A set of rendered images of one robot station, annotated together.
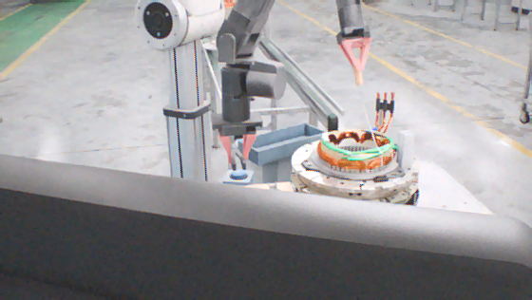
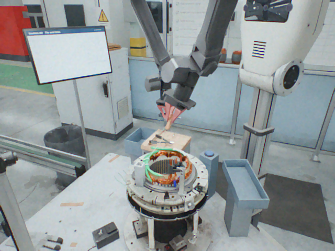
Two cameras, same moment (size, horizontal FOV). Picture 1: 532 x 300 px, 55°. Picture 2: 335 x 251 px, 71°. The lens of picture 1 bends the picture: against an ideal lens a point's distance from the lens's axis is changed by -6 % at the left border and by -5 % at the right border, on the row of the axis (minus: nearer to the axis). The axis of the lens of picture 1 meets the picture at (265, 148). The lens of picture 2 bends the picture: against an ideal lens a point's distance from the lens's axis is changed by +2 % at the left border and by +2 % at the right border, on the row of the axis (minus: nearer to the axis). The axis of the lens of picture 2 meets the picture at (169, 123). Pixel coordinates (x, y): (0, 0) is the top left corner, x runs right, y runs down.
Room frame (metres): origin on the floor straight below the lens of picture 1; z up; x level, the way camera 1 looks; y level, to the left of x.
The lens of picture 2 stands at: (1.62, -0.85, 1.67)
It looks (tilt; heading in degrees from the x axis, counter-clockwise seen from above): 26 degrees down; 123
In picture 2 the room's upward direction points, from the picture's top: straight up
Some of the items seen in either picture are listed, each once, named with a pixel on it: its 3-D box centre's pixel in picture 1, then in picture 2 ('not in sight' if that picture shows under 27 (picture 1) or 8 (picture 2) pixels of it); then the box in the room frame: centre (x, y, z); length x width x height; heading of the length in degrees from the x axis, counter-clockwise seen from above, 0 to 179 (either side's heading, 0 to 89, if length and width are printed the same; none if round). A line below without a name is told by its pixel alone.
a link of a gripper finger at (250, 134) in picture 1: (237, 141); (166, 108); (1.02, 0.06, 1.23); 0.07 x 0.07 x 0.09; 8
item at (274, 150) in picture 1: (283, 179); (238, 203); (1.47, -0.05, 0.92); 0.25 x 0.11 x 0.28; 124
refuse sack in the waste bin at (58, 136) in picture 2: not in sight; (68, 148); (-0.35, 0.32, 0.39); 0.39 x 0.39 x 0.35
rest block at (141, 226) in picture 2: not in sight; (140, 224); (1.13, -0.31, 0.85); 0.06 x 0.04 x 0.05; 144
